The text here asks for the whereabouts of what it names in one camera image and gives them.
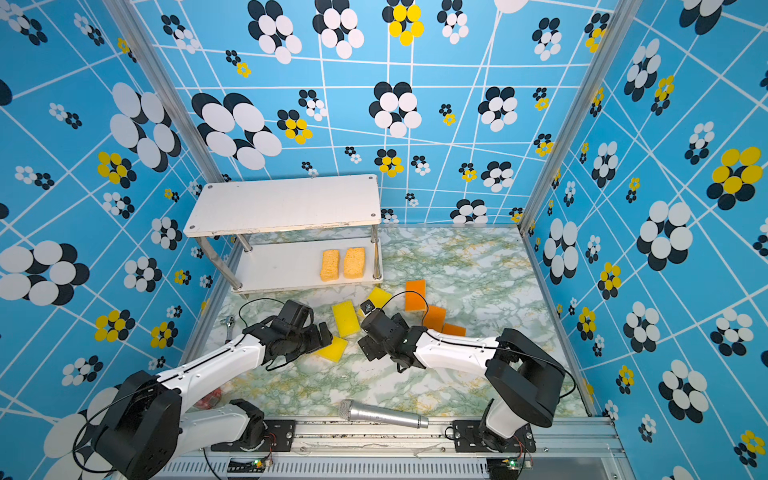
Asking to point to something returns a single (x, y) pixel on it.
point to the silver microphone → (351, 409)
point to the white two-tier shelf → (287, 224)
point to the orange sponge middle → (435, 318)
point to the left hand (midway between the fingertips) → (324, 340)
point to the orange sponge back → (412, 300)
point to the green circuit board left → (246, 465)
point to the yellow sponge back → (379, 297)
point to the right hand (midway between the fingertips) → (379, 331)
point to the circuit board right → (507, 468)
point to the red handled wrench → (229, 321)
